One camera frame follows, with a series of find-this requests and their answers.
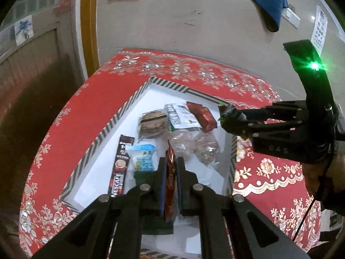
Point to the blue hanging cloth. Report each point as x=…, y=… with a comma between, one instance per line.
x=269, y=0

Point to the blue flower window picture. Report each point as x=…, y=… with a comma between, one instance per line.
x=24, y=29

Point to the clear cracker packet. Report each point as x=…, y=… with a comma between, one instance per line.
x=152, y=125

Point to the white box with striped rim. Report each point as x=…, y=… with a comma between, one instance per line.
x=89, y=172

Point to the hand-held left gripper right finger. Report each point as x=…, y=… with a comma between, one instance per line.
x=183, y=186

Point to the slatted wall panel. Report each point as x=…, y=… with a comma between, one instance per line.
x=32, y=72

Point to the white wall switch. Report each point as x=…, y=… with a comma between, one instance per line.
x=292, y=17

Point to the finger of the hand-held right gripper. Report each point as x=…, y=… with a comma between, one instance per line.
x=242, y=128
x=269, y=112

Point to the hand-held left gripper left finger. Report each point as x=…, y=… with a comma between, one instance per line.
x=161, y=186

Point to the dark coffee stick packet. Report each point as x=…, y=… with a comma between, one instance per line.
x=121, y=162

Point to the red foil packet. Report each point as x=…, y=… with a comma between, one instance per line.
x=202, y=114
x=170, y=188

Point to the white snack packet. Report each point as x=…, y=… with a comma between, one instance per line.
x=179, y=117

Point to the yellow door frame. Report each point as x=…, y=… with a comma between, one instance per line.
x=89, y=32

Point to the person's right forearm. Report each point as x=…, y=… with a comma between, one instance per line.
x=312, y=175

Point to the white paper wall chart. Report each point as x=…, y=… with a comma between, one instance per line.
x=320, y=27

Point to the red floral tablecloth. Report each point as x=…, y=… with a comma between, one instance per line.
x=80, y=105

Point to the clear plastic bag of nuts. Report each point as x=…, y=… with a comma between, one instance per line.
x=199, y=145

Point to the small silver snack packet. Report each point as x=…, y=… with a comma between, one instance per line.
x=227, y=111

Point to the blue snack packet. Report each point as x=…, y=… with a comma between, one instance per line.
x=142, y=157

